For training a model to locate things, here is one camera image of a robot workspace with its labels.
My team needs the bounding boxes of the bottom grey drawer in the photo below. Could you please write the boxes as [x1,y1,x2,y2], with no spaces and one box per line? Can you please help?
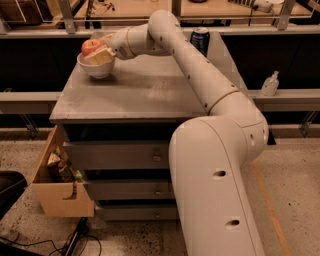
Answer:
[95,205,178,221]

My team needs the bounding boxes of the clear sanitizer bottle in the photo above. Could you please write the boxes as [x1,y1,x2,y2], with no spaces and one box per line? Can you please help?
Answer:
[261,71,279,96]

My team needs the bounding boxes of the red apple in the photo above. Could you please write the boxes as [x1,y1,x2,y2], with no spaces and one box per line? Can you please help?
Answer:
[81,39,103,56]

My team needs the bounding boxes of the grey drawer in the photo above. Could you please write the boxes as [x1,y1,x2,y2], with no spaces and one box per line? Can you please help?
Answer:
[63,141,169,170]
[84,179,174,200]
[95,205,178,221]

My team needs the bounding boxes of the black floor cables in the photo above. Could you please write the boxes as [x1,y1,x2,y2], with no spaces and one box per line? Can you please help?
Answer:
[0,218,103,256]

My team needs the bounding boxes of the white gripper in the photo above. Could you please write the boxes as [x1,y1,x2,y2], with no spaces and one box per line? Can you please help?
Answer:
[84,28,131,65]

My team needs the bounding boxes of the grey drawer cabinet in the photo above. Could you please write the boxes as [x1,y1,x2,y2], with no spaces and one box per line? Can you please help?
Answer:
[49,30,249,222]

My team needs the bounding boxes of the snack bags in box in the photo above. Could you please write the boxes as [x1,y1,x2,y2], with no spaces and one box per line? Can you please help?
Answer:
[47,146,83,200]

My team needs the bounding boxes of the white power strip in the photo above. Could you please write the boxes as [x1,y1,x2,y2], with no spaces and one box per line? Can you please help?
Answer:
[227,0,273,13]

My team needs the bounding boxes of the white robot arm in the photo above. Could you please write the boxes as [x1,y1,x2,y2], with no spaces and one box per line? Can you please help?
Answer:
[81,10,268,256]

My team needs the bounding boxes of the white ceramic bowl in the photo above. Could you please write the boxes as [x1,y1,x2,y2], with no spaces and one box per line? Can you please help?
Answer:
[77,54,115,79]

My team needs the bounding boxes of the wooden side box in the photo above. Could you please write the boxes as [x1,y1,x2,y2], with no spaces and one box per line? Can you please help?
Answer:
[29,127,94,217]

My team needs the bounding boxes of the black chair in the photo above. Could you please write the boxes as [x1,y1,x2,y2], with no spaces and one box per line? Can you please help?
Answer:
[0,171,27,219]

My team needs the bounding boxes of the blue soda can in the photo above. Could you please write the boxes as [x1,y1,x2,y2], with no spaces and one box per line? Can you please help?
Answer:
[190,27,210,56]

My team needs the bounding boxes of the top grey drawer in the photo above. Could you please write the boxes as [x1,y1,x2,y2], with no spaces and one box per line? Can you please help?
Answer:
[63,141,169,170]

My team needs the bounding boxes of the middle grey drawer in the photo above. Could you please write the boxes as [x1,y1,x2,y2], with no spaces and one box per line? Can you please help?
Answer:
[84,179,174,200]

